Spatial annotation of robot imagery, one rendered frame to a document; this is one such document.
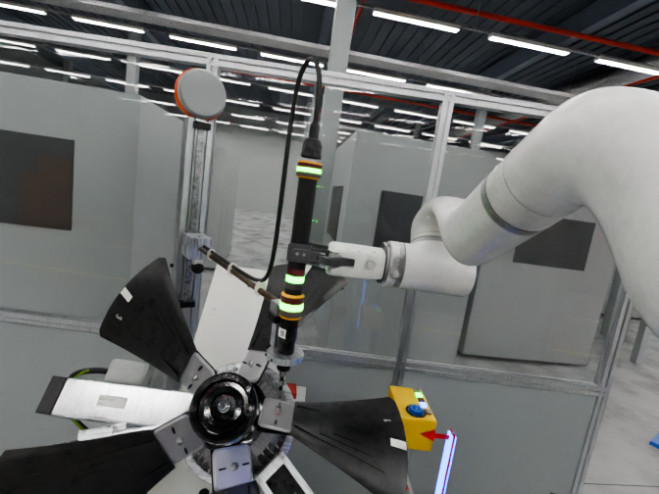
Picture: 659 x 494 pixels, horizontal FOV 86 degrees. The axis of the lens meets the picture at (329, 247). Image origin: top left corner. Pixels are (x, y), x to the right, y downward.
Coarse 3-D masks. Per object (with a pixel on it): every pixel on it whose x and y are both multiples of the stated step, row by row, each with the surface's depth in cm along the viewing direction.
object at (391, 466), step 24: (312, 408) 72; (336, 408) 74; (360, 408) 75; (384, 408) 76; (312, 432) 65; (336, 432) 67; (360, 432) 68; (384, 432) 70; (336, 456) 63; (360, 456) 64; (384, 456) 66; (360, 480) 61; (384, 480) 62
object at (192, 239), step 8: (192, 232) 118; (200, 232) 119; (184, 240) 114; (192, 240) 109; (200, 240) 111; (208, 240) 112; (184, 248) 113; (192, 248) 110; (184, 256) 113; (192, 256) 110; (200, 256) 112
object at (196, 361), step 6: (198, 354) 70; (192, 360) 71; (198, 360) 70; (186, 366) 72; (192, 366) 71; (198, 366) 70; (204, 366) 70; (186, 372) 72; (192, 372) 71; (198, 372) 71; (204, 372) 70; (210, 372) 69; (180, 378) 73; (186, 378) 72; (198, 378) 71; (204, 378) 70; (186, 384) 73; (198, 384) 71; (192, 390) 72
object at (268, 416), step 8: (264, 400) 72; (272, 400) 73; (280, 400) 73; (264, 408) 69; (272, 408) 70; (288, 408) 72; (264, 416) 67; (272, 416) 68; (280, 416) 68; (288, 416) 69; (264, 424) 65; (272, 424) 65; (280, 424) 66; (288, 424) 67
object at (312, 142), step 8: (312, 128) 60; (312, 136) 60; (304, 144) 60; (312, 144) 60; (320, 144) 60; (304, 152) 60; (312, 152) 60; (320, 152) 61; (280, 320) 65; (280, 328) 65; (288, 328) 65; (296, 328) 66; (280, 336) 65; (288, 336) 65; (296, 336) 66; (280, 344) 65; (288, 344) 65; (280, 352) 66; (288, 352) 66; (280, 368) 66; (288, 368) 67
